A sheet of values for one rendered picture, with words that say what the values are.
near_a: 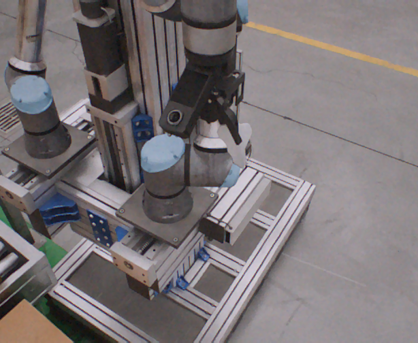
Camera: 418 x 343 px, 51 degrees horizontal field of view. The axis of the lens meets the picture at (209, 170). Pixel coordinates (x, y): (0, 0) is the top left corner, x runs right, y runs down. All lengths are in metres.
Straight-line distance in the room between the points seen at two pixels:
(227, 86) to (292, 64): 3.23
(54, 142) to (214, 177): 0.60
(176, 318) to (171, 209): 0.87
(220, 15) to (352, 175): 2.44
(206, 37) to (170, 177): 0.61
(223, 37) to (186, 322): 1.58
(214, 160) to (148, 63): 0.32
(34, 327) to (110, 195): 0.56
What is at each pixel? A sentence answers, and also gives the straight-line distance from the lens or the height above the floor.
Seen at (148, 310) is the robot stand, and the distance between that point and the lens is 2.07.
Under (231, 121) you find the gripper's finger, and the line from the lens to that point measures 0.67.
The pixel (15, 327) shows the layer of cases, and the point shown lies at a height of 0.54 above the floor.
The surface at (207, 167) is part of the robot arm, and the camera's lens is 1.13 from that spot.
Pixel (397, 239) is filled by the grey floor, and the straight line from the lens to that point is 2.72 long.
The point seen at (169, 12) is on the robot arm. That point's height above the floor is 1.59.
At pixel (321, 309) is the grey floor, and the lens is 2.36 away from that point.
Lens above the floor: 2.05
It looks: 46 degrees down
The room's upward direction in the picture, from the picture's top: straight up
